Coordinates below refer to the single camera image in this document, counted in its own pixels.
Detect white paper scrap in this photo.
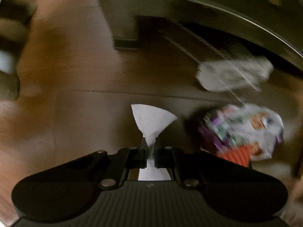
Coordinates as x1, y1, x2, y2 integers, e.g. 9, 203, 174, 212
131, 104, 177, 181

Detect orange ribbed wrapper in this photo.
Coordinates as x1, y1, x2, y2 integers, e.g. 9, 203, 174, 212
217, 145, 253, 167

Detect colourful printed snack wrapper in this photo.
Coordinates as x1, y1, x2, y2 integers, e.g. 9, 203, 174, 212
197, 103, 284, 162

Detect white crumpled wrapper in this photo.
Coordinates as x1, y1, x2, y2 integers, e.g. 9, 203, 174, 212
196, 57, 274, 92

